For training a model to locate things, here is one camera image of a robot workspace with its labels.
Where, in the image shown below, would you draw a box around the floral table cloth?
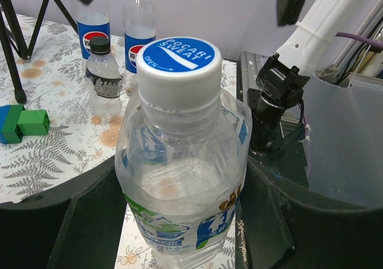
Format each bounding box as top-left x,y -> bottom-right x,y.
1,21 -> 236,268

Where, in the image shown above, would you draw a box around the black bottle cap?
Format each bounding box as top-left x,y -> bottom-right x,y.
90,36 -> 111,56

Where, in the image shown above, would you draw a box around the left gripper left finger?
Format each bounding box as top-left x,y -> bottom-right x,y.
1,157 -> 126,268

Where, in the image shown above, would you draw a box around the clear bottle silver label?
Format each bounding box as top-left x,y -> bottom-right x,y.
115,90 -> 251,268

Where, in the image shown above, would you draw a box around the green blue toy bricks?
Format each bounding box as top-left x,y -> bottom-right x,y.
1,104 -> 50,144

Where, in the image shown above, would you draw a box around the blue label bottle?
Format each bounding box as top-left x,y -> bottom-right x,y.
123,0 -> 157,95

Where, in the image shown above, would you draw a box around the black music stand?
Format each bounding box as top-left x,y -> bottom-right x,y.
1,0 -> 78,104

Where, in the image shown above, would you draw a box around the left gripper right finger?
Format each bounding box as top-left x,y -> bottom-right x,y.
240,158 -> 382,268

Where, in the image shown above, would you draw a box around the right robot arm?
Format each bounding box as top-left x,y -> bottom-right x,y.
136,0 -> 359,135

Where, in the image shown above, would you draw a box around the clear bottle black label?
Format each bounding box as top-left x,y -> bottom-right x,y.
85,52 -> 123,120

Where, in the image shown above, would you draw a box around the Pepsi plastic bottle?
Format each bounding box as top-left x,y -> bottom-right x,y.
76,0 -> 111,75

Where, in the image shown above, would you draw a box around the white blue bottle cap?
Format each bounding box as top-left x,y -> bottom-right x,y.
136,36 -> 223,112

